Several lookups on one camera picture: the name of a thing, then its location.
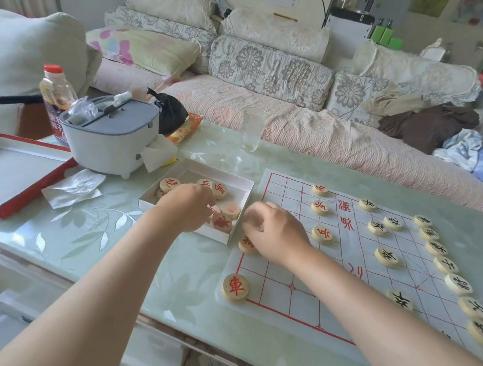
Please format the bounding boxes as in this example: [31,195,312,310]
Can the person's right hand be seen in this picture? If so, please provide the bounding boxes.
[239,200,317,270]

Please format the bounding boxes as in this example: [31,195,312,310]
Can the person's left hand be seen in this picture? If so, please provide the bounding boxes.
[152,180,217,237]

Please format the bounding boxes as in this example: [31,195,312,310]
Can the person's left forearm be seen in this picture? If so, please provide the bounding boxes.
[0,198,184,366]

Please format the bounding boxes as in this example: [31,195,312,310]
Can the person's right forearm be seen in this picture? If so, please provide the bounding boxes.
[279,244,483,366]

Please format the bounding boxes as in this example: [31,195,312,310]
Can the pile of red-marked chess pieces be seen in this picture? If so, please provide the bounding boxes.
[153,175,245,235]

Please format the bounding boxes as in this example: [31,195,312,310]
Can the white cardboard box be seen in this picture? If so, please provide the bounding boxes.
[135,154,257,248]

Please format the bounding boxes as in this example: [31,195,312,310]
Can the white tissue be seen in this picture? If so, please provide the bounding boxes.
[139,132,181,176]

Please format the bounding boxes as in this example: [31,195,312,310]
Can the orange snack packet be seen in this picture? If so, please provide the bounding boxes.
[166,111,204,147]

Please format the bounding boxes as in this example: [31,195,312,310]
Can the clear plastic cup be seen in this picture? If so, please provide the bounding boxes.
[239,106,271,154]

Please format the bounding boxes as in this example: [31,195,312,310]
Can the white chess board sheet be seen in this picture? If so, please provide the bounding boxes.
[210,165,483,366]

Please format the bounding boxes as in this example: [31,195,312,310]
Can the black plastic bag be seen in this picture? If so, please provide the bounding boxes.
[142,87,191,138]

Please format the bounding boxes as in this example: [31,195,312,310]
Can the pink quilted sofa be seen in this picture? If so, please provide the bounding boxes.
[84,58,483,216]

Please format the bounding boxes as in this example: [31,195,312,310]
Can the grey tabletop waste bin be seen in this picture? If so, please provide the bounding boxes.
[54,90,163,182]

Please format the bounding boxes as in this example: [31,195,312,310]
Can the crumpled clear wrapper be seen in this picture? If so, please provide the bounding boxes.
[39,165,107,214]

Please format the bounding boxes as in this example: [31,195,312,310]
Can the clear plastic bag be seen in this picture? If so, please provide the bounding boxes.
[66,95,101,128]

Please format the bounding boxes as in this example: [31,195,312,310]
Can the pastel flower pillow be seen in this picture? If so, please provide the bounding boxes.
[83,23,203,79]

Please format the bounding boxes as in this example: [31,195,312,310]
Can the beige garment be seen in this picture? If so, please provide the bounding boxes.
[360,88,434,122]

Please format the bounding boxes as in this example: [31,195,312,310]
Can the cream bolster cushion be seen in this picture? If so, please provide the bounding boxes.
[350,38,483,107]
[121,0,220,33]
[216,5,333,65]

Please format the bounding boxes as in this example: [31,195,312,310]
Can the red-capped plastic bottle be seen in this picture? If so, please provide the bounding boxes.
[34,63,81,145]

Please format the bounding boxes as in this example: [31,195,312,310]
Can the group of black-marked chess pieces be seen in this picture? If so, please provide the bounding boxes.
[344,198,483,366]

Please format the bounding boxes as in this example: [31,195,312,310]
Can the brown garment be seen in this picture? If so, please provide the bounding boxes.
[375,96,482,160]

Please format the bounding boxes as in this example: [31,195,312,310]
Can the red-edged box lid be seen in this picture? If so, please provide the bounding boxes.
[0,133,80,227]

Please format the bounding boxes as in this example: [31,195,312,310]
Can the black and white appliance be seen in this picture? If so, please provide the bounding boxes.
[319,7,376,73]

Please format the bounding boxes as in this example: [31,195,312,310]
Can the green boxes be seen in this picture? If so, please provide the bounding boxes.
[370,25,406,51]

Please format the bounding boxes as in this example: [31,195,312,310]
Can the large white cushion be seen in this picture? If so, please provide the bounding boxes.
[0,6,107,143]

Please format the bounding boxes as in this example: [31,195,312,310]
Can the blue and white clothes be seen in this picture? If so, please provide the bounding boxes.
[429,126,483,195]

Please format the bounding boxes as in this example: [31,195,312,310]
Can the black strap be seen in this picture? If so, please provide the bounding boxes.
[0,91,45,112]

